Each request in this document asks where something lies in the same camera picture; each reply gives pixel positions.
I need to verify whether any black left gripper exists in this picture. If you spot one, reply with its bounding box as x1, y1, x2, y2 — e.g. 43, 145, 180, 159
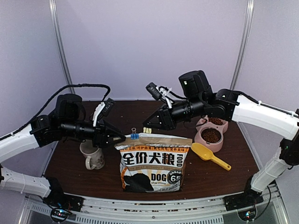
60, 118, 126, 148

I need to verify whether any yellow binder clip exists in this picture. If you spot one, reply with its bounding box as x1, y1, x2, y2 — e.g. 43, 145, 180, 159
143, 127, 152, 133

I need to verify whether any blue binder clip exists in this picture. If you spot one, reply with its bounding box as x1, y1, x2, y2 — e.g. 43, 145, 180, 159
130, 127, 139, 140

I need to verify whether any dog food bag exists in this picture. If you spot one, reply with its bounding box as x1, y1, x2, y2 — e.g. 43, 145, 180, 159
115, 133, 192, 193

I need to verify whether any yellow plastic scoop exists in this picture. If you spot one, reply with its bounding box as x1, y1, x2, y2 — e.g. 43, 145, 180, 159
191, 143, 231, 171

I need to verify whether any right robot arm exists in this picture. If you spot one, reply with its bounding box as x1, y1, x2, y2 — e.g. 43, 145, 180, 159
143, 70, 299, 206

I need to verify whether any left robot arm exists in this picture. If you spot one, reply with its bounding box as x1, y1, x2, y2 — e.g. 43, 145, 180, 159
0, 94, 126, 207

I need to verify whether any pink double pet bowl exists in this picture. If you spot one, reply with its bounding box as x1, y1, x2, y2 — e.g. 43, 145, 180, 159
194, 116, 228, 153

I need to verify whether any cream ceramic mug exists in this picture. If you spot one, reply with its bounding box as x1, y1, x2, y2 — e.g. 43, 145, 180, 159
79, 140, 105, 170

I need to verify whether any steel bowl insert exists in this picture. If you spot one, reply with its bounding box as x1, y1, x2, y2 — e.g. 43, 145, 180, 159
199, 127, 222, 143

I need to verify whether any brown kibble in steel bowl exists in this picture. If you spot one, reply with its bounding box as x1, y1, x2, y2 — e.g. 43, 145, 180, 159
202, 129, 221, 142

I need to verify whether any brown kibble in pink bowl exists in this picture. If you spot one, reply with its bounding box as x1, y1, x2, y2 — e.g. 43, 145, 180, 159
209, 118, 223, 126

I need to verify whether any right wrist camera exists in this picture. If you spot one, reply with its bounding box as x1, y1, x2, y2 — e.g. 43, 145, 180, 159
145, 82, 175, 109

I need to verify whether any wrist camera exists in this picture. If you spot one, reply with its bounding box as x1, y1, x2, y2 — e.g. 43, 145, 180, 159
145, 82, 175, 109
93, 98, 115, 126

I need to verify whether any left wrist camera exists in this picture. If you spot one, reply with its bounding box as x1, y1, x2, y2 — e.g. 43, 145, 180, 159
93, 98, 115, 126

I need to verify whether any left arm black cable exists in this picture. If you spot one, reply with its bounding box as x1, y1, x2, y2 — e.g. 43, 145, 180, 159
0, 83, 111, 140

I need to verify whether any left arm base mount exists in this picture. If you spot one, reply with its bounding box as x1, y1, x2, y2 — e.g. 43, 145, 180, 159
40, 194, 84, 223

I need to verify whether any aluminium front rail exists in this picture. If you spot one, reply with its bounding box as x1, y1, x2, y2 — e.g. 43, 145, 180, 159
23, 182, 285, 224

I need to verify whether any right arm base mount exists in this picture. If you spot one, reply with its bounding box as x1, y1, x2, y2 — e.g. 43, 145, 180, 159
224, 193, 263, 222

